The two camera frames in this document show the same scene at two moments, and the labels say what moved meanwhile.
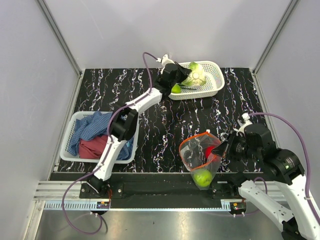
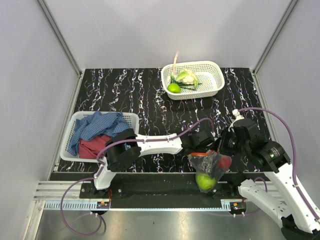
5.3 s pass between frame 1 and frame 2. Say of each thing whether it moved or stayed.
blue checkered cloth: stayed
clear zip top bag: moved
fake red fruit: moved
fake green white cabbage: moved
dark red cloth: stayed
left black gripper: moved
